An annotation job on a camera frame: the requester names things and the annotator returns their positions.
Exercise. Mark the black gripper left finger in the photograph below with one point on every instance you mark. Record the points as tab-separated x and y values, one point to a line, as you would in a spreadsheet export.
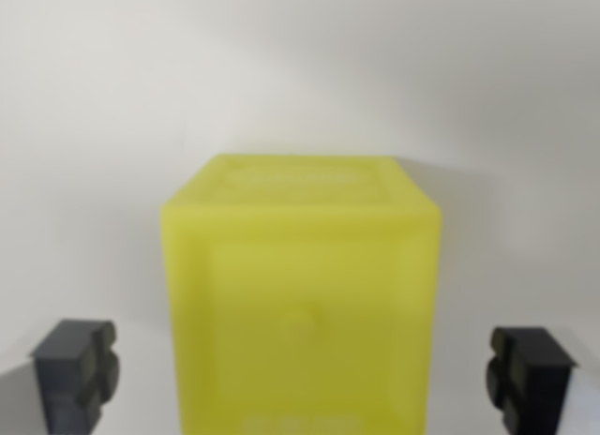
65	379

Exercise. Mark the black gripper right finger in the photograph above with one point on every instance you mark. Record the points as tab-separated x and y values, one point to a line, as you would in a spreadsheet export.
534	383

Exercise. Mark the yellow cube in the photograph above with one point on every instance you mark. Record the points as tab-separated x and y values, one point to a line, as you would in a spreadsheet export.
300	289

